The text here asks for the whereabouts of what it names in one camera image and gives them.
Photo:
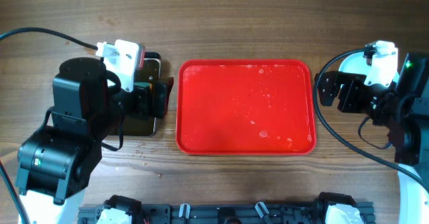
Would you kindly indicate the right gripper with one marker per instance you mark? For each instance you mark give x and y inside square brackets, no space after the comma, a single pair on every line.
[346,100]

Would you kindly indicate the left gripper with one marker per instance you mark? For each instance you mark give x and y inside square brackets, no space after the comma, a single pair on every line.
[147,100]

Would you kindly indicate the white plate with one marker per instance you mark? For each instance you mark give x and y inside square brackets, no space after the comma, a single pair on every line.
[355,64]

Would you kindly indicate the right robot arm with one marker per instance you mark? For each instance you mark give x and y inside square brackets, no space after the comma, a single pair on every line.
[405,114]

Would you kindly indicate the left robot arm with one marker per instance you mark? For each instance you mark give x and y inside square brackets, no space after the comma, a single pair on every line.
[90,103]

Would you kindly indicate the red plastic tray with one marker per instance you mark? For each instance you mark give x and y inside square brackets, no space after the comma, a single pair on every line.
[245,107]

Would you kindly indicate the black water basin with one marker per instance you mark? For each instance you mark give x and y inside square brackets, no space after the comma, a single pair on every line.
[149,71]

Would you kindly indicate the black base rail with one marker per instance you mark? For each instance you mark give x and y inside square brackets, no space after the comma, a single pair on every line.
[328,207]

